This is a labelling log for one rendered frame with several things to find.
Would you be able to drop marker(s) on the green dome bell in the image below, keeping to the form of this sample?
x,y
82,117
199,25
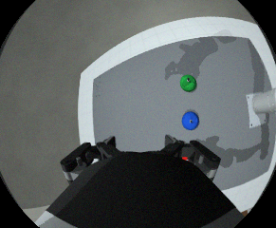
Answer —
x,y
188,83

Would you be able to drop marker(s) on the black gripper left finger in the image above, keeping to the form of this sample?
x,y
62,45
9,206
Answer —
x,y
74,163

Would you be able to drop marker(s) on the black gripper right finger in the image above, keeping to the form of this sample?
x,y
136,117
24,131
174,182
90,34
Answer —
x,y
203,158

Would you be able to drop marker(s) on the blue dome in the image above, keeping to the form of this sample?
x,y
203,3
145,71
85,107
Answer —
x,y
190,120

